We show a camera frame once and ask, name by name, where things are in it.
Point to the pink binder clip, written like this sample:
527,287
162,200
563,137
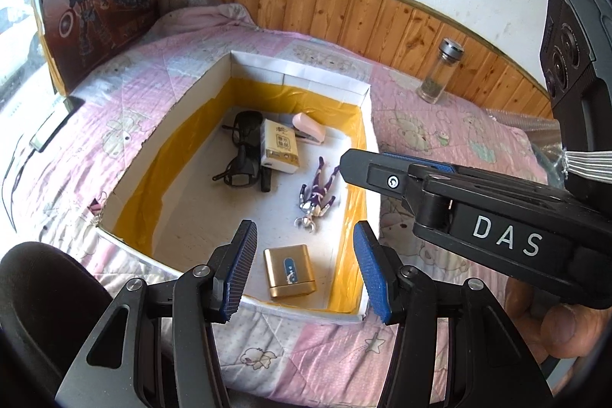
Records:
96,206

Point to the glass bottle metal cap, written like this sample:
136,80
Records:
441,70

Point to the yellow tissue pack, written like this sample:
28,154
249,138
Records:
278,147

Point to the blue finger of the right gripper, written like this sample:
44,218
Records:
384,173

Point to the dark robot toy box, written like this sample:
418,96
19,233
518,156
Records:
78,35

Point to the black office chair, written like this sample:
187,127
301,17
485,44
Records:
49,305

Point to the gold tin blue lid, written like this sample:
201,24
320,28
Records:
289,271

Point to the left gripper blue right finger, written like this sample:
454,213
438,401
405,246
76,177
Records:
378,273

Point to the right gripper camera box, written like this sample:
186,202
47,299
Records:
575,56

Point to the pink bear quilt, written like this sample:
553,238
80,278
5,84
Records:
316,364

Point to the purple silver action figure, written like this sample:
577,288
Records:
315,199

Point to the white cardboard box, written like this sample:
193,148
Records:
168,208

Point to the person right hand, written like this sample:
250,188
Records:
566,330

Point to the pink stapler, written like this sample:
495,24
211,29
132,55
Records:
307,129

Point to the black marker pen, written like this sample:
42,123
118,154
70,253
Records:
265,179

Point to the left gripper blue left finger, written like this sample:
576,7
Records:
235,268

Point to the black safety glasses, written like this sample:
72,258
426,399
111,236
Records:
244,169

